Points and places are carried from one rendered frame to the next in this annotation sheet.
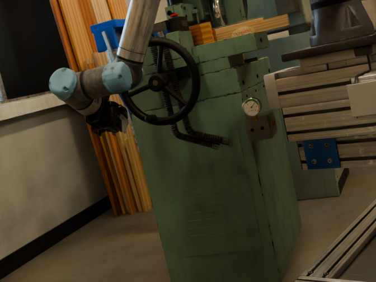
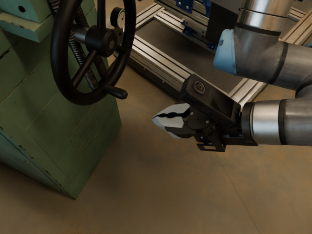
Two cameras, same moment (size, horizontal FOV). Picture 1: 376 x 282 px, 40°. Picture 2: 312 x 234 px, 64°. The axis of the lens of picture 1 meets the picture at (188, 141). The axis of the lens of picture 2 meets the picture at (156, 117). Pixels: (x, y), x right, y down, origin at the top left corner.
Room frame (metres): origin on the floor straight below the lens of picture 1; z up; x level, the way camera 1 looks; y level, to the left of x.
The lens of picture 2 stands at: (1.58, 0.47, 1.17)
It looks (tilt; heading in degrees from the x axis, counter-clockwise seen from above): 57 degrees down; 273
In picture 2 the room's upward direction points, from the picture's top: straight up
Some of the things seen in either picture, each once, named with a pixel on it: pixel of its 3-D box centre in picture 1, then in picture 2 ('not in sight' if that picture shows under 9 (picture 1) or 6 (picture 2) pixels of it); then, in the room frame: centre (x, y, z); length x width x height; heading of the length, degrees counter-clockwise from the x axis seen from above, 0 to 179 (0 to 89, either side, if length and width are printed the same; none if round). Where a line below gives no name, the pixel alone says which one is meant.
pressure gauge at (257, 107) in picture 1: (253, 109); (118, 20); (1.74, -0.24, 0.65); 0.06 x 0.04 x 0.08; 68
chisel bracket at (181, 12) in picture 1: (182, 16); not in sight; (2.05, -0.08, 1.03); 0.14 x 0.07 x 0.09; 158
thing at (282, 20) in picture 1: (215, 37); not in sight; (1.99, -0.19, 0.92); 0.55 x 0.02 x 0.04; 68
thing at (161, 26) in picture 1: (165, 26); not in sight; (1.85, -0.01, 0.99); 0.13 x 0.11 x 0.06; 68
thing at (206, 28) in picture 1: (186, 38); not in sight; (1.96, -0.08, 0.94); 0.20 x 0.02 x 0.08; 68
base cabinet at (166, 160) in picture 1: (224, 176); (24, 98); (2.15, -0.12, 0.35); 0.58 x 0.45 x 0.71; 158
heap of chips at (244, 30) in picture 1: (243, 31); not in sight; (1.86, -0.28, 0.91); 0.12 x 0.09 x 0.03; 158
